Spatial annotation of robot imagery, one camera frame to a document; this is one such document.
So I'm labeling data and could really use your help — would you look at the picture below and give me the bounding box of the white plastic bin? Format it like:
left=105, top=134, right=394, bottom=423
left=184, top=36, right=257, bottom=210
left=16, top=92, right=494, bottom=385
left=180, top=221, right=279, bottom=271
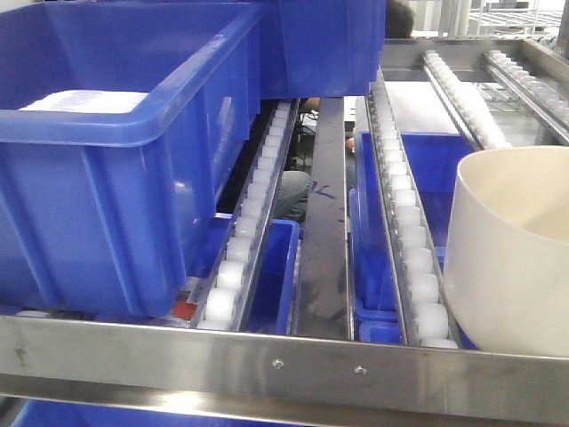
left=444, top=146, right=568, bottom=357

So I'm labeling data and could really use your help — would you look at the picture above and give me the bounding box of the blue crate bottom layer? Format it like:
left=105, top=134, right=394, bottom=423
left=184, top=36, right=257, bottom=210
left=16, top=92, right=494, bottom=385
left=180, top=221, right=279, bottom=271
left=12, top=400, right=287, bottom=427

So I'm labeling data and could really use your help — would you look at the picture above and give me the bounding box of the blue crate lower left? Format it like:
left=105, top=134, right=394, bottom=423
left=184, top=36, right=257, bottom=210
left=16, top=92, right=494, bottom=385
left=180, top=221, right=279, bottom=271
left=189, top=213, right=300, bottom=334

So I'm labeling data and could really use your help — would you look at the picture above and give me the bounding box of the left white roller track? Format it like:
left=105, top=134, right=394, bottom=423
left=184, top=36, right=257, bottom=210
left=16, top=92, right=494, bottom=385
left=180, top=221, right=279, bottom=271
left=188, top=99, right=299, bottom=332

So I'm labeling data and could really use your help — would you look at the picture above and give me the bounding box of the white roller track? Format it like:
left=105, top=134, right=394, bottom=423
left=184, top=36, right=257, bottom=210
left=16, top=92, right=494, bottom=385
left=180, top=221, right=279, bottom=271
left=365, top=70, right=462, bottom=349
left=188, top=99, right=299, bottom=332
left=422, top=50, right=512, bottom=150

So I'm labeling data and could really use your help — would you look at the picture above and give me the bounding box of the middle white roller track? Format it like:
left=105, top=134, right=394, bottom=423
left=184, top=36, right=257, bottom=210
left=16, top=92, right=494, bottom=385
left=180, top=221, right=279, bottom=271
left=365, top=70, right=462, bottom=349

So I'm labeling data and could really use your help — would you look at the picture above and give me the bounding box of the blue crate upper middle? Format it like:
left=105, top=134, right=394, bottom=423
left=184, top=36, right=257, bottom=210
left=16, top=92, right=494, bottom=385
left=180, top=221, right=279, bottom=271
left=260, top=0, right=387, bottom=99

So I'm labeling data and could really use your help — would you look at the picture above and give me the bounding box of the large blue crate front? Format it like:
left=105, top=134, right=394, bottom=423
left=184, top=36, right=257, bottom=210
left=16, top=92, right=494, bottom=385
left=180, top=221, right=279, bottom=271
left=1, top=1, right=262, bottom=316

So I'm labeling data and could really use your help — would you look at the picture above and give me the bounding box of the right white roller track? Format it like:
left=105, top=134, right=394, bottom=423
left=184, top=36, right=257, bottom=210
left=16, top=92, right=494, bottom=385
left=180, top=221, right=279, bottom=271
left=422, top=50, right=512, bottom=150

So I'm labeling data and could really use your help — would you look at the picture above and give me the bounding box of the white label in crate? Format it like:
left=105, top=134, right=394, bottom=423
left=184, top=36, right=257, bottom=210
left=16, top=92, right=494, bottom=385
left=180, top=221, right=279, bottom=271
left=20, top=90, right=148, bottom=114

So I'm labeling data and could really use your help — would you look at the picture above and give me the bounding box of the far right roller track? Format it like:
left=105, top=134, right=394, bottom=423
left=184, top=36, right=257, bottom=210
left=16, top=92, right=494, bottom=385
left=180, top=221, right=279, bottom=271
left=485, top=50, right=568, bottom=147

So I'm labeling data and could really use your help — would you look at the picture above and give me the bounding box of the steel centre divider rail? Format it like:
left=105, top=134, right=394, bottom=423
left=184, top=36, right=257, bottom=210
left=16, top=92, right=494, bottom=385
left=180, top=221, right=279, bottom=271
left=293, top=98, right=353, bottom=340

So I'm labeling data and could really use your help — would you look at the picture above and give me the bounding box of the stainless steel shelf frame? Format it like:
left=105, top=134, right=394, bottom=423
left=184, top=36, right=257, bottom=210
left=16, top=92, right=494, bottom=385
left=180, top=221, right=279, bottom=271
left=0, top=35, right=569, bottom=427

